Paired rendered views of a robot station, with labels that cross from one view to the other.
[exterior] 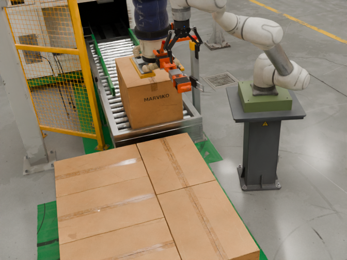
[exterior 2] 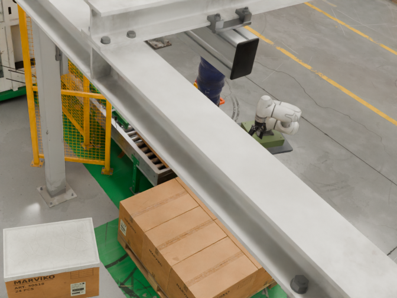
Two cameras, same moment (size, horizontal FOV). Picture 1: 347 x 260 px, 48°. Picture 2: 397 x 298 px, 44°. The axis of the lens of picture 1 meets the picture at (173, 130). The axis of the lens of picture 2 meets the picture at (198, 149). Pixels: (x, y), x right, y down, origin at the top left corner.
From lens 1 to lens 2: 2.54 m
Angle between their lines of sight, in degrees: 25
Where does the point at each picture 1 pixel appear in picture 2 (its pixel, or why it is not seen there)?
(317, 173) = not seen: hidden behind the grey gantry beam
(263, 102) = (267, 142)
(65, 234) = (170, 258)
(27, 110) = (60, 151)
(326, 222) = not seen: hidden behind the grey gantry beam
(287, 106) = (280, 143)
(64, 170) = (134, 208)
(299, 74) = (294, 126)
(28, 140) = (55, 176)
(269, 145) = not seen: hidden behind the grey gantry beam
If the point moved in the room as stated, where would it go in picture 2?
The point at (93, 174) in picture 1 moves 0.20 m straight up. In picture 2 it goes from (158, 209) to (160, 193)
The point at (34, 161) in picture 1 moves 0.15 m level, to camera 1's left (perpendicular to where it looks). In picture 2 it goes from (55, 193) to (40, 196)
